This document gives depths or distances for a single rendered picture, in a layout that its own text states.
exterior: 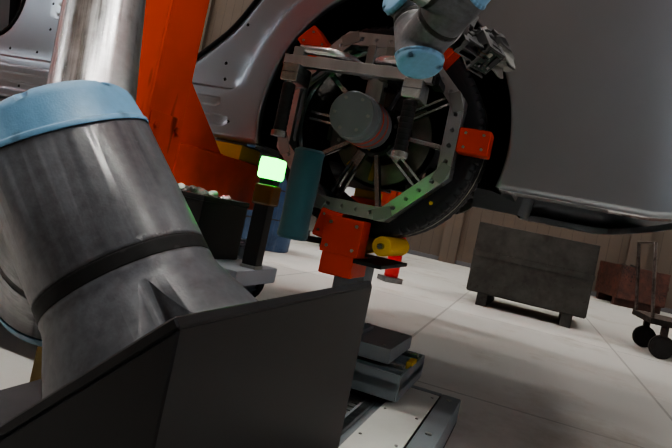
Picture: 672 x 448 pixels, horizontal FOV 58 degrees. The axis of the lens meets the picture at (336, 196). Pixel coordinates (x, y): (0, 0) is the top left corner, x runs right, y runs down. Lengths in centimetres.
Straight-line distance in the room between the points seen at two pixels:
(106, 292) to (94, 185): 9
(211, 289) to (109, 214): 10
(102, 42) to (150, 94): 76
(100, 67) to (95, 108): 28
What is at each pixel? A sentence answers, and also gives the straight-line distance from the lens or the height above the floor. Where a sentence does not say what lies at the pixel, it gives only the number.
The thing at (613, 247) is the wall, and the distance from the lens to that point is 1145.
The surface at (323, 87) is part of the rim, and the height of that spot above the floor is 96.
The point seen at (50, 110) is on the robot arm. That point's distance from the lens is 54.
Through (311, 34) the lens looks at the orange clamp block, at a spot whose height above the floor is 110.
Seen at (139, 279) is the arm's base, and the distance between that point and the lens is 47.
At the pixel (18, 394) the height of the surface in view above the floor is 30.
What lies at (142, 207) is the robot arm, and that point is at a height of 56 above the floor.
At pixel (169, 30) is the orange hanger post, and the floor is 94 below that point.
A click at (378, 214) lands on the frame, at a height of 60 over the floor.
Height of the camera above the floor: 60
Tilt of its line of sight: 1 degrees up
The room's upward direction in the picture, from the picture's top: 12 degrees clockwise
